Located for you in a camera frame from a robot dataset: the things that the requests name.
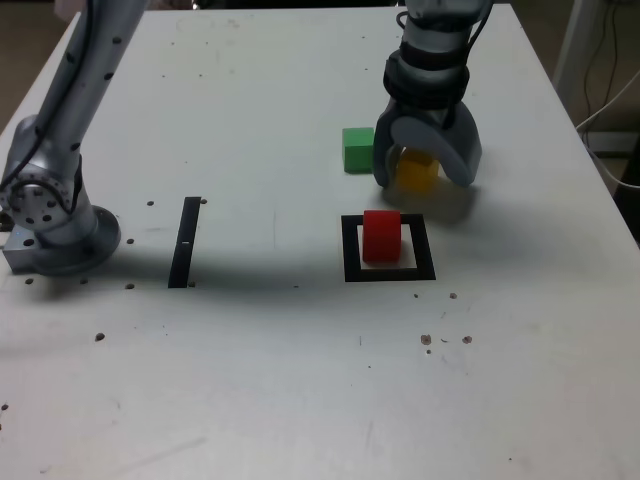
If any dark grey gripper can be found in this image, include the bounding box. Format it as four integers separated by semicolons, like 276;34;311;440
372;99;484;189

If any yellow cube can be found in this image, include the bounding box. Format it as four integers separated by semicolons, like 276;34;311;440
396;147;441;193

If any green cube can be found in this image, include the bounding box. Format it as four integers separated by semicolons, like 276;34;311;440
342;126;376;175

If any red cube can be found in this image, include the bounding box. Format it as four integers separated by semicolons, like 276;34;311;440
362;209;403;265

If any black tape square outline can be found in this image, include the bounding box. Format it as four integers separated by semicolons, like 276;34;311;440
340;213;437;284

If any grey flat box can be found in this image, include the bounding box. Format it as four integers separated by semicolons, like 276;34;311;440
582;130;640;153

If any black tape strip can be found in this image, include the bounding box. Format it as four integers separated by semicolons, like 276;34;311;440
167;196;202;290

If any white cable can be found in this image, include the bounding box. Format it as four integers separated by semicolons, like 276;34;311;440
574;69;640;191

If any white post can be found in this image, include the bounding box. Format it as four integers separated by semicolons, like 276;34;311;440
552;0;617;119

